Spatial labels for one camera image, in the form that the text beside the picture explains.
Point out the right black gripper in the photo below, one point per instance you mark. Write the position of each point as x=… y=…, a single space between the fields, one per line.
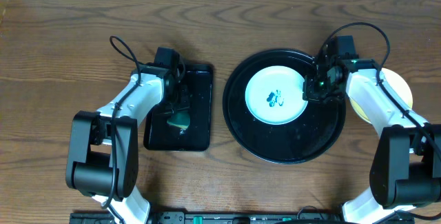
x=309 y=93

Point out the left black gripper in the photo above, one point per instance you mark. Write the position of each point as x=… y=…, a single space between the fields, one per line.
x=180 y=101

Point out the green yellow sponge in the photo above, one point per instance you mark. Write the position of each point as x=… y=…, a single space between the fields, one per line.
x=179 y=120

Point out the white plate with blue stain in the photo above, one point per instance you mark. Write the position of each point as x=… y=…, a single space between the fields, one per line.
x=274 y=95

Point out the yellow plate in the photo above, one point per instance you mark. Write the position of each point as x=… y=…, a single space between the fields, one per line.
x=398 y=84

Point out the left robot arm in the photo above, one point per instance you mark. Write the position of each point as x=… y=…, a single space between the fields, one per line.
x=103 y=155

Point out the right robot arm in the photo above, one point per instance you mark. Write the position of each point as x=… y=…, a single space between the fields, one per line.
x=405 y=173

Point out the rectangular black tray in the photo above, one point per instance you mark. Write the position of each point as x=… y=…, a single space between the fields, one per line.
x=159 y=135

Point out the round black tray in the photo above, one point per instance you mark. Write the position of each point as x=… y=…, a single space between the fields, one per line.
x=298 y=141

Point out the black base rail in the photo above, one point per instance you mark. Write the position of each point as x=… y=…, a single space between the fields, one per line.
x=183 y=218

